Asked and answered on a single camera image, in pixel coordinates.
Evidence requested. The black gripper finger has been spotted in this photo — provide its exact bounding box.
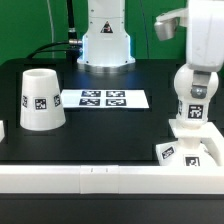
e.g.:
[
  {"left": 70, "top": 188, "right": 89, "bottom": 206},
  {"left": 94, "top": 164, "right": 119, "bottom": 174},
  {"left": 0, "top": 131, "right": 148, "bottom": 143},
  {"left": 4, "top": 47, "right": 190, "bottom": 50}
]
[{"left": 191, "top": 70, "right": 211, "bottom": 99}]

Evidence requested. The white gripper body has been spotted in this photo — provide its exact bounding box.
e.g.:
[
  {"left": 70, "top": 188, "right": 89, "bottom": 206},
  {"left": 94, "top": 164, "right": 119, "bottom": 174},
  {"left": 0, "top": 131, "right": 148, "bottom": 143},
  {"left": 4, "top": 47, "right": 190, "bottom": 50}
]
[{"left": 186, "top": 0, "right": 224, "bottom": 72}]

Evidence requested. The white lamp bulb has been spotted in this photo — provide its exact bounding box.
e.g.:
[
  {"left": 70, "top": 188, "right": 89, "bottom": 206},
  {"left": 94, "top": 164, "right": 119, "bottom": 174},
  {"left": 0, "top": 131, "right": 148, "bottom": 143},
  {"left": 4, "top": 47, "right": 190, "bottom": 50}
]
[{"left": 174, "top": 64, "right": 219, "bottom": 129}]

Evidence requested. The white lamp base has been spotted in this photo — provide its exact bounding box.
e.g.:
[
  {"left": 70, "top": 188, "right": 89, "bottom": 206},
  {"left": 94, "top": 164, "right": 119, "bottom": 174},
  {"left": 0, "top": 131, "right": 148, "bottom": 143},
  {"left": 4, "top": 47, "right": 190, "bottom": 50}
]
[{"left": 156, "top": 138, "right": 217, "bottom": 167}]

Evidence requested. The white lamp shade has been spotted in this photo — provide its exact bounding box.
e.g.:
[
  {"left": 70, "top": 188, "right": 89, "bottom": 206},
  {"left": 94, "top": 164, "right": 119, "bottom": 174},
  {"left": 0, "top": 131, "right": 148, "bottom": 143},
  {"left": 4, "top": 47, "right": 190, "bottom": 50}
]
[{"left": 20, "top": 68, "right": 66, "bottom": 131}]

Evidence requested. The white right fence bar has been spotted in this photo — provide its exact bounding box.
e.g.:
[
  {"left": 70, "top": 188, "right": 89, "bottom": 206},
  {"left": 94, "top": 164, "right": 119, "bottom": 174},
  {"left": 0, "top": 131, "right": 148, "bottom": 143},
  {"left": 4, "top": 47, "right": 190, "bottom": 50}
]
[{"left": 169, "top": 119, "right": 224, "bottom": 166}]

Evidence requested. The white fence bar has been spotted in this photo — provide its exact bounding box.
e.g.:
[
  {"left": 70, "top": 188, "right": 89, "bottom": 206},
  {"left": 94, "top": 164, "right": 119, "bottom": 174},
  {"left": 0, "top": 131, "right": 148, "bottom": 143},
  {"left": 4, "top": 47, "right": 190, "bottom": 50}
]
[
  {"left": 0, "top": 120, "right": 5, "bottom": 142},
  {"left": 0, "top": 165, "right": 224, "bottom": 194},
  {"left": 169, "top": 119, "right": 224, "bottom": 166}
]

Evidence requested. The white marker sheet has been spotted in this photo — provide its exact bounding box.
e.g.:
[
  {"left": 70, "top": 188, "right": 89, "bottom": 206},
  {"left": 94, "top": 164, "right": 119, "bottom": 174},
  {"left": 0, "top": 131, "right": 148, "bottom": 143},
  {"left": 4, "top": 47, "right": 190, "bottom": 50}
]
[{"left": 61, "top": 89, "right": 149, "bottom": 109}]

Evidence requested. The white front fence bar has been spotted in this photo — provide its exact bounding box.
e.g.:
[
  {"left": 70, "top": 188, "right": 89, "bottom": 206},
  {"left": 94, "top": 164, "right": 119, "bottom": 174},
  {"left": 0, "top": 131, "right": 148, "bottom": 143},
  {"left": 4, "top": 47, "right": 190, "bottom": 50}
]
[{"left": 0, "top": 165, "right": 224, "bottom": 194}]

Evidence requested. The white left fence bar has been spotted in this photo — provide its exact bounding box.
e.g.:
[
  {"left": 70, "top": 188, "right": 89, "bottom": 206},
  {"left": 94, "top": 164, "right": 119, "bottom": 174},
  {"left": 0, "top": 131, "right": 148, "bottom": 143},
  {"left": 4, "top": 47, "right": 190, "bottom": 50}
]
[{"left": 0, "top": 120, "right": 5, "bottom": 142}]

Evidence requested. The black cable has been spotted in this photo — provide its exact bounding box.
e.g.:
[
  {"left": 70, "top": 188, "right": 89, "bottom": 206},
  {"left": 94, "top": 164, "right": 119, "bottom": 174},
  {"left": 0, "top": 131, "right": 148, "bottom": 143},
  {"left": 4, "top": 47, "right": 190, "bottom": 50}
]
[{"left": 25, "top": 0, "right": 84, "bottom": 60}]

